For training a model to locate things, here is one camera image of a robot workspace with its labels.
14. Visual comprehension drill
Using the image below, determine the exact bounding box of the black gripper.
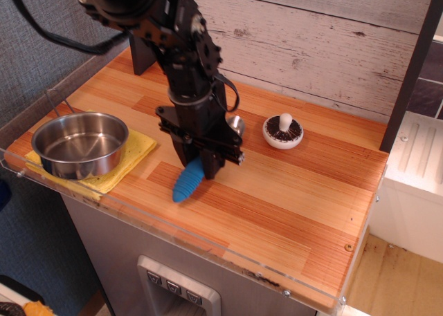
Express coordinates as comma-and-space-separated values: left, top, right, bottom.
154, 80, 247, 180

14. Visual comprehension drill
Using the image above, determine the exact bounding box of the blue handle metal spoon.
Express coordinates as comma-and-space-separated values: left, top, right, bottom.
172, 115, 245, 203

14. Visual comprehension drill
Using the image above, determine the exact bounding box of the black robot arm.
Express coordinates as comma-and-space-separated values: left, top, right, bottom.
80, 0, 244, 179

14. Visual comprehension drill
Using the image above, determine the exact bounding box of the silver metal pot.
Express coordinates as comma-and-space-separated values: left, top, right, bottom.
31, 91, 129, 180

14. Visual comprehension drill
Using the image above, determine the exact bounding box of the yellow folded cloth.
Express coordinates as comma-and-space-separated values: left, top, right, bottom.
25, 129, 156, 201

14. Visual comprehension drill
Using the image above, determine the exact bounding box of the white toy mushroom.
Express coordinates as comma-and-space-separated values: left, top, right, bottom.
262, 113, 304, 150

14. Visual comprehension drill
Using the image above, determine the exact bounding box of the silver dispenser panel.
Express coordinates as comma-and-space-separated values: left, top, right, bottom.
137, 255, 222, 315

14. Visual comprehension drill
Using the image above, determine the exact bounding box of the orange yellow object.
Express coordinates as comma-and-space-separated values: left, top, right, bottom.
23, 301, 55, 316

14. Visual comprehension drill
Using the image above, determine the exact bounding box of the dark grey left post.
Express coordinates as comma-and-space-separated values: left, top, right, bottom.
129, 35, 156, 75

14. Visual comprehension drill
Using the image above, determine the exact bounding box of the dark grey post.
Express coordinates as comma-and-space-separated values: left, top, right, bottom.
379, 0, 442, 153
129, 35, 156, 75

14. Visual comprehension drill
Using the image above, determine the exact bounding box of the dark grey right post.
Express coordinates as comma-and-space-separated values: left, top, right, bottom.
379, 0, 442, 153

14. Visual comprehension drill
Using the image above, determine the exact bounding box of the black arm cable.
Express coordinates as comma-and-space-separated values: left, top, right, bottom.
5, 0, 240, 112

